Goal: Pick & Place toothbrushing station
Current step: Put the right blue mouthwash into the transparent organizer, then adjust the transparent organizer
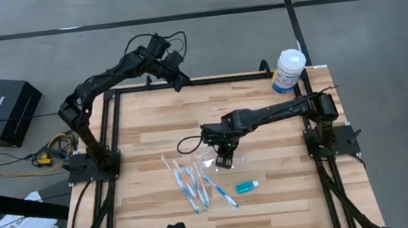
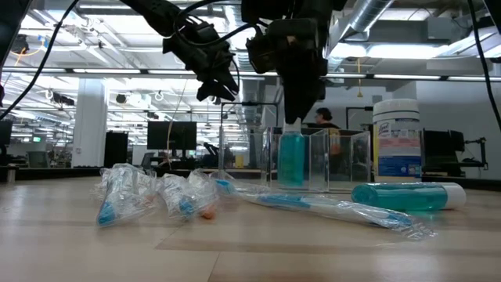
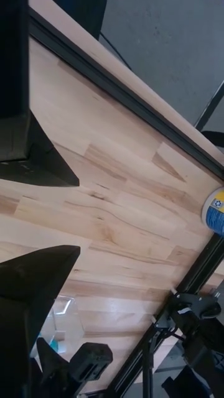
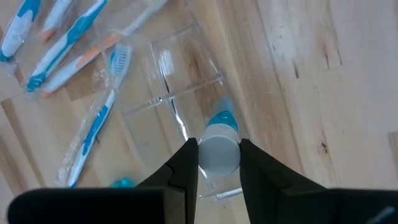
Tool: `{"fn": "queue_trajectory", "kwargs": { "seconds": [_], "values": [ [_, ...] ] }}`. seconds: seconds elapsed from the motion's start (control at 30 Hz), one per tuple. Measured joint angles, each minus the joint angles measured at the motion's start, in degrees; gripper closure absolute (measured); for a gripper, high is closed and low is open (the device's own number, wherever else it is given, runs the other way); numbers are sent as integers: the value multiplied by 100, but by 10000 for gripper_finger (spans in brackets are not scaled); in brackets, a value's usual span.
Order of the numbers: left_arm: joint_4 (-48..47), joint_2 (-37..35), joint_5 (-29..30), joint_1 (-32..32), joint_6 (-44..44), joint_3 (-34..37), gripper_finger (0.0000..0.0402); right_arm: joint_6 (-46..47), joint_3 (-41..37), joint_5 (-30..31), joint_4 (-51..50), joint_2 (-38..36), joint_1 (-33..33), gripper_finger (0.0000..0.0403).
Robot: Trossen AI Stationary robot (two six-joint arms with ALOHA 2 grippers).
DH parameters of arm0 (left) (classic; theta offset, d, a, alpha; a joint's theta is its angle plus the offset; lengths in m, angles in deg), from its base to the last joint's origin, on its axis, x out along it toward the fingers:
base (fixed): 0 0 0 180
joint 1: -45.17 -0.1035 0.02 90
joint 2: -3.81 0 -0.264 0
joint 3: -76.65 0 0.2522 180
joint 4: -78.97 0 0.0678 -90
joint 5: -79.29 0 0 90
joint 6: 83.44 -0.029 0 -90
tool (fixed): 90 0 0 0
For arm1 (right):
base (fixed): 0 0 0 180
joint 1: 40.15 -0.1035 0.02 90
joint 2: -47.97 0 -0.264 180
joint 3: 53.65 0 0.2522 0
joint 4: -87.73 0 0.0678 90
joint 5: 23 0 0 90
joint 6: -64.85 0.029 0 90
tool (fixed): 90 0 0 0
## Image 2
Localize white disinfectant wipes canister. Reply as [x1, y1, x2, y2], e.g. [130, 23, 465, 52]
[371, 98, 423, 184]

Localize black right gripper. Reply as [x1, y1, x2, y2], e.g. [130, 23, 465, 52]
[245, 17, 329, 125]

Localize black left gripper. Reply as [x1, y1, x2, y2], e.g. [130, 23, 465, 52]
[162, 17, 240, 103]

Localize clear plastic packets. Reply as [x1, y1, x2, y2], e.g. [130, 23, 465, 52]
[93, 163, 158, 228]

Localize black aluminium rig frame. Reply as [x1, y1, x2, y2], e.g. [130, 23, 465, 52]
[0, 67, 501, 83]

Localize clear acrylic organizer box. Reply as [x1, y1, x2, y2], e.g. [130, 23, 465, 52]
[218, 125, 372, 193]

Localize toothpaste tube orange cap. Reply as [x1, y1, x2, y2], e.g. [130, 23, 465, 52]
[187, 168, 221, 221]

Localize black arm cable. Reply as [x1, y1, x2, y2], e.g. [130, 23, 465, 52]
[0, 0, 81, 121]
[467, 0, 501, 132]

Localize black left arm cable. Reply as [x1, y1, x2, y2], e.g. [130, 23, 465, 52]
[0, 0, 81, 121]

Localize black cabinet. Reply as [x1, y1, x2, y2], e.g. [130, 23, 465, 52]
[103, 131, 129, 169]

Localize black ceiling cable reel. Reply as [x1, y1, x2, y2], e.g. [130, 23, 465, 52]
[9, 34, 31, 56]

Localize person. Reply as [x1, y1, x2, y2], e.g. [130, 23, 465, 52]
[307, 107, 342, 157]

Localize white building pillar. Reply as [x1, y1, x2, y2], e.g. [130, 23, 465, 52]
[71, 78, 109, 169]

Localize blue white toothbrush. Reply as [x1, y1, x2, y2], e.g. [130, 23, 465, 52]
[213, 174, 438, 240]

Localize teal mouthwash bottle white cap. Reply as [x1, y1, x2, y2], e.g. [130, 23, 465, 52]
[276, 117, 306, 188]
[351, 182, 467, 212]

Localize black background monitor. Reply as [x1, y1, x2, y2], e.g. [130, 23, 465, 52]
[146, 121, 198, 152]

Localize toothpaste tube blue cap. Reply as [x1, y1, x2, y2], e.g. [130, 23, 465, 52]
[157, 173, 199, 221]

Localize silver ventilation duct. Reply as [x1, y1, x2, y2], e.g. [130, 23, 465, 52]
[328, 0, 395, 60]

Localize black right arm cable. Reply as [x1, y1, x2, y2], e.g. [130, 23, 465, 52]
[467, 0, 501, 132]

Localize yellow hanging cord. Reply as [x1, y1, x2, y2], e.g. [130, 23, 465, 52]
[355, 57, 364, 99]

